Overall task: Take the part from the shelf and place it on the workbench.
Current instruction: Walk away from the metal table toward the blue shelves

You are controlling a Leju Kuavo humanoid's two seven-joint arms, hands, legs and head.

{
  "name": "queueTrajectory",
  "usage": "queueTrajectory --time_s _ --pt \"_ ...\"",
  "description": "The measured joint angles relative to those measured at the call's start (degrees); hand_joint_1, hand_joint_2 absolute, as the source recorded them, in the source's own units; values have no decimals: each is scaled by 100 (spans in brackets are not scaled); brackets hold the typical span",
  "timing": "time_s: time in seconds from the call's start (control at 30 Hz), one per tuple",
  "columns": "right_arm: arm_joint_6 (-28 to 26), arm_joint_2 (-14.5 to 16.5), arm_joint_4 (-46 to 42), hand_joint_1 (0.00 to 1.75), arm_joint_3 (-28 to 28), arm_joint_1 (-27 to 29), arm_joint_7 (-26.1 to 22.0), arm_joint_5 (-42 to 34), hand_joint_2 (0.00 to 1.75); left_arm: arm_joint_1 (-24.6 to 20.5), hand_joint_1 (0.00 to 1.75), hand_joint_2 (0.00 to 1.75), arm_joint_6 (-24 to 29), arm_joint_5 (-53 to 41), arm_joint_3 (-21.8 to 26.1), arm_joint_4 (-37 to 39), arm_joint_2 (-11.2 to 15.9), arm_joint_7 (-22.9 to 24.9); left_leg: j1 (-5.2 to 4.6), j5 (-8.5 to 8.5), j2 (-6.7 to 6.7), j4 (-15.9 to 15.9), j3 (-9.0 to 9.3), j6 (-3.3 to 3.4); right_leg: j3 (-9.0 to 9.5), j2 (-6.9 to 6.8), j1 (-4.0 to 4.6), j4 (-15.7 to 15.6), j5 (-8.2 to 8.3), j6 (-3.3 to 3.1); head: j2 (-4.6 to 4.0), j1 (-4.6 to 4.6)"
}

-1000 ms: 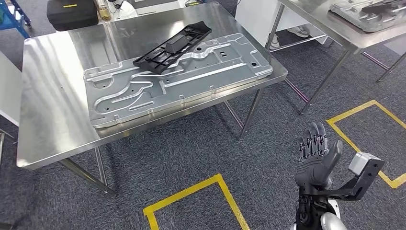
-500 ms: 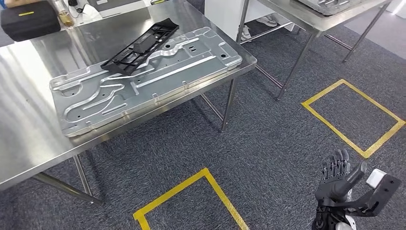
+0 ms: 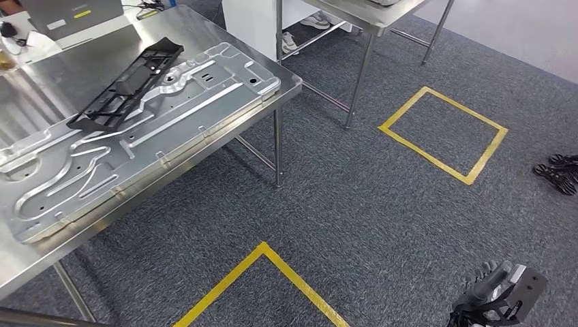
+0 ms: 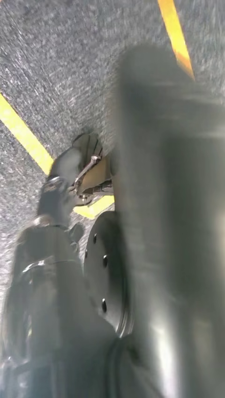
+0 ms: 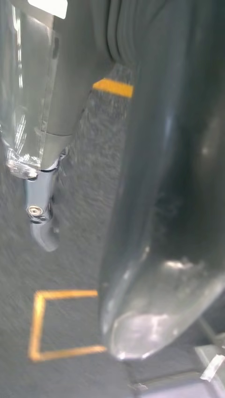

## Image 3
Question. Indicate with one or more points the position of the black power adapter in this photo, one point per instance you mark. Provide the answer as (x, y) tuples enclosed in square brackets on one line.
[(146, 14)]

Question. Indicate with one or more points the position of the white partition board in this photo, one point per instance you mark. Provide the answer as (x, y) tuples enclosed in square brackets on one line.
[(248, 27)]

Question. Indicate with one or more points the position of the black robot foot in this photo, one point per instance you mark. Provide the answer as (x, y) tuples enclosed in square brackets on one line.
[(555, 180), (564, 160)]

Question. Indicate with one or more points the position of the white sneaker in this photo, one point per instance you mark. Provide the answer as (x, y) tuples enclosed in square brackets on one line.
[(290, 43), (316, 20)]

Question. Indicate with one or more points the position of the black plastic frame part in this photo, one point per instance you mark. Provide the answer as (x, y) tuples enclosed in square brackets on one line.
[(131, 83)]

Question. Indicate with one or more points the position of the stamped metal panel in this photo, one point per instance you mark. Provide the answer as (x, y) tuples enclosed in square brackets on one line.
[(180, 113), (384, 2)]

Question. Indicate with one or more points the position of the yellow floor tape square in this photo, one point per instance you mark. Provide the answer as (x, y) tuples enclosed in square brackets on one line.
[(226, 284), (445, 169)]

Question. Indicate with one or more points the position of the grey laptop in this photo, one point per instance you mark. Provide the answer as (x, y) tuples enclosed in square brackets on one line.
[(67, 18)]

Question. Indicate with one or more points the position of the stainless steel table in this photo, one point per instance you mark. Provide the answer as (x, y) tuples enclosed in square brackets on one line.
[(361, 16)]

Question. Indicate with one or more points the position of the white tissue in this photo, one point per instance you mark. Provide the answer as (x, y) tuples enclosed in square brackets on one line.
[(40, 43)]

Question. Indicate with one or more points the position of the stainless steel workbench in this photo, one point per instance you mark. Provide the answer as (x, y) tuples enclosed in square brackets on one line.
[(54, 81)]

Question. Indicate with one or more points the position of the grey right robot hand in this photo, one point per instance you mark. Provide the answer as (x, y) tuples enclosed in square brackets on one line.
[(490, 280)]

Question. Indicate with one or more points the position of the black charger plug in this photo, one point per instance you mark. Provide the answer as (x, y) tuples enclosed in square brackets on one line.
[(8, 29)]

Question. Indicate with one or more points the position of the white desk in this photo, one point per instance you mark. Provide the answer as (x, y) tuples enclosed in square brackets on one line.
[(90, 39)]

